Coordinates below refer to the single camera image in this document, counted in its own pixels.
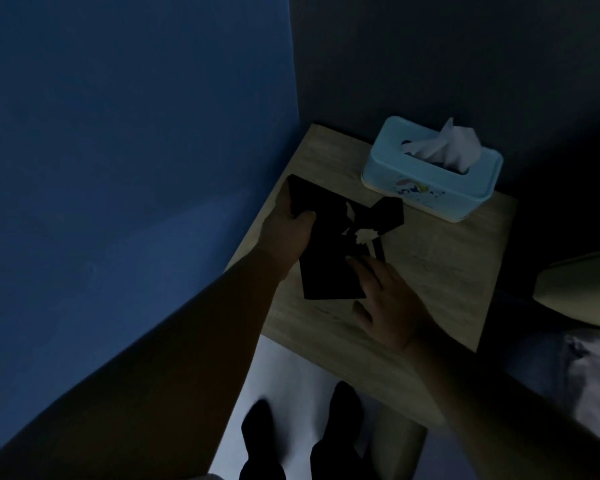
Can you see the person's left hand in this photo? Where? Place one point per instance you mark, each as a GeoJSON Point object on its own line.
{"type": "Point", "coordinates": [282, 234]}

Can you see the person's right hand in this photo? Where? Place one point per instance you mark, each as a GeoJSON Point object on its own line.
{"type": "Point", "coordinates": [392, 309]}

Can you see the person's right thumb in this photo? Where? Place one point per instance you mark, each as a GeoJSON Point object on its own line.
{"type": "Point", "coordinates": [362, 315]}

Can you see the person's left thumb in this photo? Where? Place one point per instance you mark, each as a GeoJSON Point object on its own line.
{"type": "Point", "coordinates": [305, 218]}

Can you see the black paper sheet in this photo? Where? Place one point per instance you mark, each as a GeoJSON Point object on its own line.
{"type": "Point", "coordinates": [330, 244]}

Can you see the person's left forearm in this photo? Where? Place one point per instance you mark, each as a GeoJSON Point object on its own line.
{"type": "Point", "coordinates": [144, 384]}

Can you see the person's right forearm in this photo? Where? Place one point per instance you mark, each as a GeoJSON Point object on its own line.
{"type": "Point", "coordinates": [500, 414]}

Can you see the person's right black shoe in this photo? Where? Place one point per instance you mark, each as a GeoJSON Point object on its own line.
{"type": "Point", "coordinates": [337, 429]}

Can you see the person's black shoe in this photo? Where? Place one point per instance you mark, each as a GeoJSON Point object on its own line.
{"type": "Point", "coordinates": [262, 439]}
{"type": "Point", "coordinates": [337, 429]}

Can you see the light blue tissue box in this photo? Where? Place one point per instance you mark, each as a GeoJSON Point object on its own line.
{"type": "Point", "coordinates": [430, 187]}

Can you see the wooden table leg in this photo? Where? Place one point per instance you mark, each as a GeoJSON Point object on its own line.
{"type": "Point", "coordinates": [400, 444]}

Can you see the person's left black shoe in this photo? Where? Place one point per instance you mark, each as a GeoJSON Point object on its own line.
{"type": "Point", "coordinates": [262, 439]}

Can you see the white tissue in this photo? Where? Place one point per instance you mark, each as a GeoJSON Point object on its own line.
{"type": "Point", "coordinates": [447, 144]}

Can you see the beige cushion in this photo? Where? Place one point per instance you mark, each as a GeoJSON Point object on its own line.
{"type": "Point", "coordinates": [580, 289]}

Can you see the white cloth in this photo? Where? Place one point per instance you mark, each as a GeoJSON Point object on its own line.
{"type": "Point", "coordinates": [592, 379]}

